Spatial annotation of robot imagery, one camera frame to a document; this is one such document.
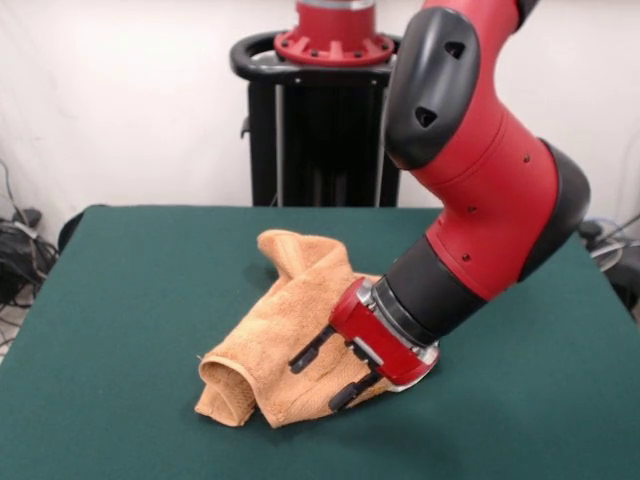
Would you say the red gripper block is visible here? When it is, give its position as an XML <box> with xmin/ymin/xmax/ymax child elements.
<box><xmin>288</xmin><ymin>277</ymin><xmax>435</xmax><ymax>414</ymax></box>

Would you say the tan terry towel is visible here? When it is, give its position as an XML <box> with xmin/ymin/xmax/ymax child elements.
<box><xmin>193</xmin><ymin>228</ymin><xmax>441</xmax><ymax>429</ymax></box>

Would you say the dark green table cloth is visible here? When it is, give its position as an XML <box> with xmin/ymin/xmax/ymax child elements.
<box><xmin>0</xmin><ymin>203</ymin><xmax>640</xmax><ymax>480</ymax></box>

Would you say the black bulky object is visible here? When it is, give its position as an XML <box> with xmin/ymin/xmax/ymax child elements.
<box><xmin>607</xmin><ymin>259</ymin><xmax>640</xmax><ymax>321</ymax></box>

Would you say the small black power brick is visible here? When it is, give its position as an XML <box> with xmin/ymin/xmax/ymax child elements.
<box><xmin>12</xmin><ymin>207</ymin><xmax>44</xmax><ymax>227</ymax></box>

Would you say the black robot pedestal with handle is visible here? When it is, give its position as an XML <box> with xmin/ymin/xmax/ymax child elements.
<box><xmin>229</xmin><ymin>30</ymin><xmax>401</xmax><ymax>207</ymax></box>

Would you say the bundle of black cables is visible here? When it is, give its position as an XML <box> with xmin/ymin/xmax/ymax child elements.
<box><xmin>0</xmin><ymin>159</ymin><xmax>61</xmax><ymax>361</ymax></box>

